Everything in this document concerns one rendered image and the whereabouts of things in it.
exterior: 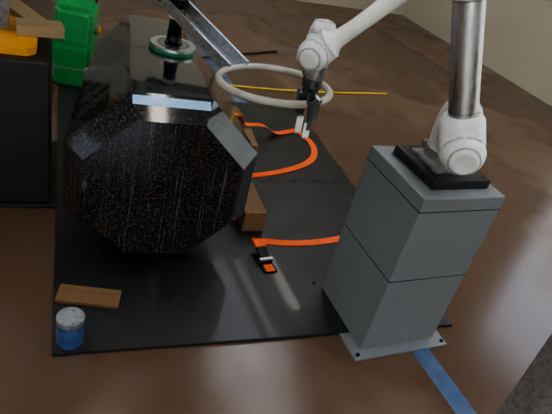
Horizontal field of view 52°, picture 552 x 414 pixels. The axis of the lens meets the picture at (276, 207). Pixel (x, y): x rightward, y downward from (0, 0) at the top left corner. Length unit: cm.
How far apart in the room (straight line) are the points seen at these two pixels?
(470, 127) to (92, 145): 140
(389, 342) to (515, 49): 537
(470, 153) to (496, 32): 580
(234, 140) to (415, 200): 80
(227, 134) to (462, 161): 96
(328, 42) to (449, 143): 53
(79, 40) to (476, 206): 290
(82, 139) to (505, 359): 211
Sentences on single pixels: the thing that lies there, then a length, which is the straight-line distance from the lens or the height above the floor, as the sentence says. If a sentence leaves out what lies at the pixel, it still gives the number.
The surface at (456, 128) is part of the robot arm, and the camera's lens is 198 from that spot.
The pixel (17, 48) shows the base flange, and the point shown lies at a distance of 272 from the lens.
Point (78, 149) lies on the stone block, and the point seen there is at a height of 57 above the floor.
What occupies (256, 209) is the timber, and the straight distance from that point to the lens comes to 294.
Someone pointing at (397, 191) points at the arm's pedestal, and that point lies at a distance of 220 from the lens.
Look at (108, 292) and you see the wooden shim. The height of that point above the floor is 3.
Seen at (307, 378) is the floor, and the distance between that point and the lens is 235.
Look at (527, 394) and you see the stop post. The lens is 170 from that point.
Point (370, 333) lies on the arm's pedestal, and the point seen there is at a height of 11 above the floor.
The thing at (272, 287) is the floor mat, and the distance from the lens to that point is 266.
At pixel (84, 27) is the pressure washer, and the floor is 43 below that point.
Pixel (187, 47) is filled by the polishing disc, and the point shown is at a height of 85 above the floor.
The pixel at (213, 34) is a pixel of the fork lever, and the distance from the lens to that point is 266.
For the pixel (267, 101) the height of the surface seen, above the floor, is 93.
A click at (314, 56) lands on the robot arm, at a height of 119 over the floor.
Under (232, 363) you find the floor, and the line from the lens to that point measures 232.
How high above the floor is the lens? 173
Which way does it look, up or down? 32 degrees down
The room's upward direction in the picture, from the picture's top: 15 degrees clockwise
